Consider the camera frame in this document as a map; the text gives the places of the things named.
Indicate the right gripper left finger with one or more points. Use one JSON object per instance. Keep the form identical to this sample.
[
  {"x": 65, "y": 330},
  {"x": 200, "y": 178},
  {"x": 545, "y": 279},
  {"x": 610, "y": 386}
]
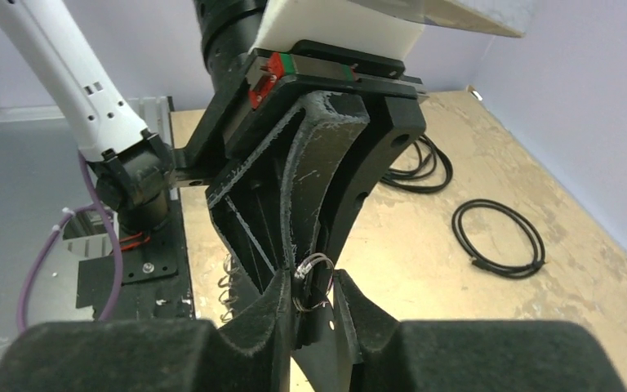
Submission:
[{"x": 250, "y": 353}]

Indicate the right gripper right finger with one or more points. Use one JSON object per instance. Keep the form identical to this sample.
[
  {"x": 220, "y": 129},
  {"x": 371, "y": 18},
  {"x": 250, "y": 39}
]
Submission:
[{"x": 380, "y": 353}]

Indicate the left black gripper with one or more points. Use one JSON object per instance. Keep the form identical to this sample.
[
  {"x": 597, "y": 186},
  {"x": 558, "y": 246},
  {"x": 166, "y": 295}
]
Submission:
[{"x": 306, "y": 150}]

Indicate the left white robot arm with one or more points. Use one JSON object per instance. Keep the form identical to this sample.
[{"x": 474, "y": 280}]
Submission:
[{"x": 135, "y": 169}]

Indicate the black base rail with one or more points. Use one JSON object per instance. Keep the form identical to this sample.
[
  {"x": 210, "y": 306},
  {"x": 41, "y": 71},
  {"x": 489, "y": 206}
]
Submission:
[{"x": 156, "y": 282}]

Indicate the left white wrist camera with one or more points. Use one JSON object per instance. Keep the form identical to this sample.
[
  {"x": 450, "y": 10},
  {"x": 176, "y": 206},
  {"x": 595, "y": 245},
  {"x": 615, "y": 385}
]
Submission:
[{"x": 385, "y": 28}]

